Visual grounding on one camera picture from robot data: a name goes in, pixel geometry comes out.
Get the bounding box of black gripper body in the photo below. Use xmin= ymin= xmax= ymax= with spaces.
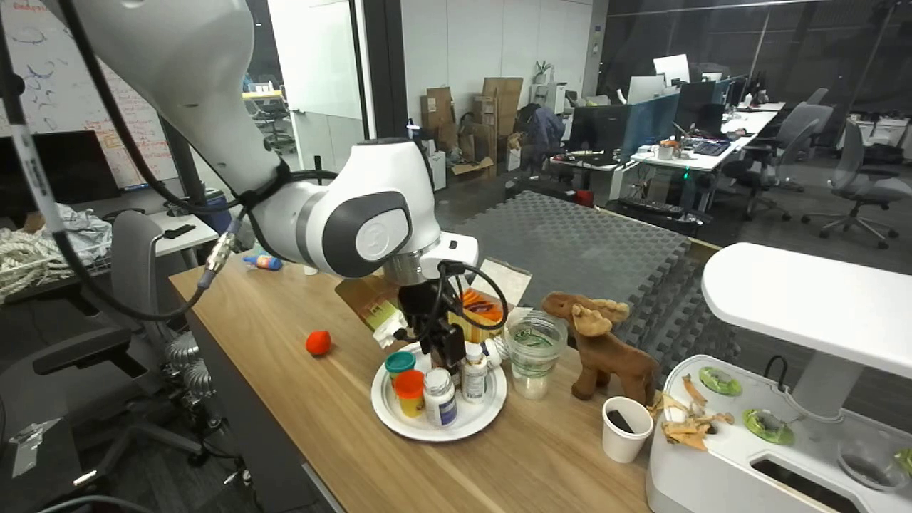
xmin=396 ymin=279 xmax=470 ymax=351

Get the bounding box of white pill bottle tan label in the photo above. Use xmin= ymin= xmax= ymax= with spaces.
xmin=459 ymin=341 xmax=493 ymax=406

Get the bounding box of orange lid play dough tub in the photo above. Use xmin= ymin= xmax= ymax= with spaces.
xmin=392 ymin=369 xmax=432 ymax=418

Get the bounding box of red lid play dough tub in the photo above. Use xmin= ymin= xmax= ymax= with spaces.
xmin=303 ymin=327 xmax=336 ymax=361

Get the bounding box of white round plate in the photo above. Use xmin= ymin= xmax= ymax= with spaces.
xmin=369 ymin=349 xmax=513 ymax=448

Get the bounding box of clear plastic tumbler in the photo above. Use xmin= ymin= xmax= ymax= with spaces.
xmin=499 ymin=307 xmax=568 ymax=406

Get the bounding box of open orange cardboard box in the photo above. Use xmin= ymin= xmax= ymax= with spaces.
xmin=459 ymin=259 xmax=537 ymax=344

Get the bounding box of brown moose plush toy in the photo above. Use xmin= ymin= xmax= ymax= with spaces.
xmin=543 ymin=292 xmax=662 ymax=408

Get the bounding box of grey foam floor mat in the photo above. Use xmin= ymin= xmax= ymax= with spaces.
xmin=453 ymin=188 xmax=752 ymax=380

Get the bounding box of light blue plastic toy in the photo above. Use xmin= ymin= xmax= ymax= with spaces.
xmin=241 ymin=245 xmax=285 ymax=273

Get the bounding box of small white paper cup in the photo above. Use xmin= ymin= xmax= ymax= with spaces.
xmin=600 ymin=393 xmax=660 ymax=467

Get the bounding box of seated person blue jacket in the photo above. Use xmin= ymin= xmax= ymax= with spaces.
xmin=516 ymin=101 xmax=568 ymax=179

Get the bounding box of grey office chair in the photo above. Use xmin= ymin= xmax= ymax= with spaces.
xmin=0 ymin=207 xmax=225 ymax=513
xmin=822 ymin=121 xmax=912 ymax=252

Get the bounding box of blue desk partition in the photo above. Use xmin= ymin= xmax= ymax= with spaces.
xmin=621 ymin=95 xmax=685 ymax=160

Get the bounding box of white office desk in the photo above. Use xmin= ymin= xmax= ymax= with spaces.
xmin=630 ymin=101 xmax=792 ymax=179

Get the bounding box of white monitor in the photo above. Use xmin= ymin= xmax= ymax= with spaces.
xmin=652 ymin=51 xmax=697 ymax=88

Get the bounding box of white hydroponic planter with lamp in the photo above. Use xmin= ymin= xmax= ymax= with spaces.
xmin=645 ymin=239 xmax=912 ymax=513

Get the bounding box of dark office chair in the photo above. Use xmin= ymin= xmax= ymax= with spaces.
xmin=722 ymin=98 xmax=839 ymax=217

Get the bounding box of whiteboard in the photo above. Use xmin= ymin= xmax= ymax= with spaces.
xmin=0 ymin=0 xmax=181 ymax=188

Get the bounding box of yellow brown wrist camera mount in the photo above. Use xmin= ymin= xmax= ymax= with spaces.
xmin=333 ymin=272 xmax=414 ymax=351

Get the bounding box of braided cable connector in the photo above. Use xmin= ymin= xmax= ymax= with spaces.
xmin=201 ymin=227 xmax=243 ymax=279

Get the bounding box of black window post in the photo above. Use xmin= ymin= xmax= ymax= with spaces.
xmin=359 ymin=0 xmax=414 ymax=146

